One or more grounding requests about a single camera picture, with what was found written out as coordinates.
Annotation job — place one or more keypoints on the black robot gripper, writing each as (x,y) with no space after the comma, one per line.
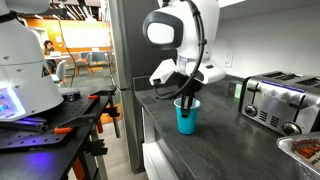
(189,85)

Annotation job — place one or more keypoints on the blue plastic cup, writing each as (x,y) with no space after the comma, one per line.
(187,120)

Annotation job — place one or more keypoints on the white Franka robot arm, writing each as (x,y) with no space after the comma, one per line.
(196,40)

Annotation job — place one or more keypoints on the green bottle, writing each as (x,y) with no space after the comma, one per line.
(236,90)

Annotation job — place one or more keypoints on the white lower cabinet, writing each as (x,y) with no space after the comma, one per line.
(156,156)

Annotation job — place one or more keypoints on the grey refrigerator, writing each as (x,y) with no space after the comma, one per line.
(133,66)

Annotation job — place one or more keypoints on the black and silver toaster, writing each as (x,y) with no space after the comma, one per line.
(283,103)

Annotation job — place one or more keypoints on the grey lounge chair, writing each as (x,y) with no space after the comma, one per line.
(100,57)

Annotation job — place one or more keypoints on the wooden leg grey chair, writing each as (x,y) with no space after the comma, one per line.
(85,61)

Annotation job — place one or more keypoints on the small black box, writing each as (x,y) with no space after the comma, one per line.
(70,96)

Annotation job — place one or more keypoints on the aluminium foil tray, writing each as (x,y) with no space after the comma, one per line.
(300,163)

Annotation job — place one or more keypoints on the food in foil tray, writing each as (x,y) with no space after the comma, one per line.
(308,150)

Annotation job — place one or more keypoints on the grey office chair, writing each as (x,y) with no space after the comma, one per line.
(60,73)

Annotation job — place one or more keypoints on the seated person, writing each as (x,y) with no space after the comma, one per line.
(48,50)

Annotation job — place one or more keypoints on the black perforated work table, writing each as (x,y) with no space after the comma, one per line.
(40,153)

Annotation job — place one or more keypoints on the aluminium extrusion bar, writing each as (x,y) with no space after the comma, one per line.
(26,124)

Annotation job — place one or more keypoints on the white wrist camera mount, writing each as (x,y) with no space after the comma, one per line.
(162,71)

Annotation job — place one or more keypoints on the white wall outlet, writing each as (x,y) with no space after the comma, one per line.
(228,58)

